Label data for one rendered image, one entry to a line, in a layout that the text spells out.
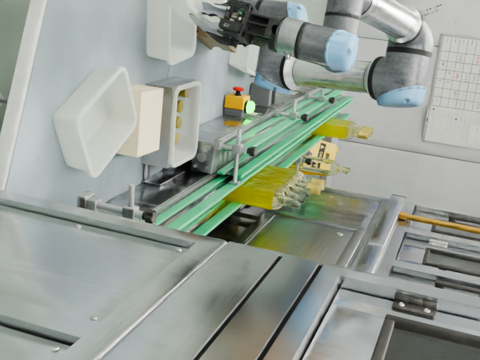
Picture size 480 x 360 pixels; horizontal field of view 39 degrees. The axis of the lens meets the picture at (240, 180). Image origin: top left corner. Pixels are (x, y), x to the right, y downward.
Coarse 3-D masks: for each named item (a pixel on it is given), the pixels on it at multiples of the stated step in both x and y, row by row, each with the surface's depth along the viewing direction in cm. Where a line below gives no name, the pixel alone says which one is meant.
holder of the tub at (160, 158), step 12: (156, 84) 180; (168, 84) 181; (180, 84) 183; (168, 96) 179; (168, 108) 179; (168, 120) 180; (168, 132) 181; (168, 144) 182; (144, 156) 185; (156, 156) 184; (168, 156) 183; (144, 168) 187; (168, 168) 202; (144, 180) 188; (156, 180) 190; (168, 180) 191
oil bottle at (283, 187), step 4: (248, 180) 211; (252, 180) 211; (256, 180) 212; (260, 180) 212; (264, 180) 213; (260, 184) 209; (264, 184) 208; (268, 184) 209; (272, 184) 209; (276, 184) 209; (280, 184) 210; (284, 184) 210; (280, 188) 207; (284, 188) 207; (288, 188) 209; (284, 192) 207; (288, 192) 208
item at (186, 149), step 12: (192, 84) 186; (180, 96) 194; (192, 96) 194; (192, 108) 194; (192, 120) 195; (180, 132) 197; (192, 132) 196; (180, 144) 198; (192, 144) 197; (180, 156) 192; (192, 156) 196
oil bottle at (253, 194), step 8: (248, 184) 206; (256, 184) 207; (232, 192) 206; (240, 192) 205; (248, 192) 204; (256, 192) 203; (264, 192) 202; (272, 192) 202; (280, 192) 203; (232, 200) 206; (240, 200) 205; (248, 200) 204; (256, 200) 204; (264, 200) 203; (272, 200) 202; (280, 200) 202; (264, 208) 204; (272, 208) 202; (280, 208) 203
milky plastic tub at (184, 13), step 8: (168, 0) 139; (176, 0) 137; (184, 0) 135; (192, 0) 155; (200, 0) 156; (208, 0) 155; (216, 0) 155; (224, 0) 154; (176, 8) 144; (184, 8) 142; (192, 8) 138; (184, 16) 150; (200, 16) 143; (208, 16) 155; (216, 16) 154
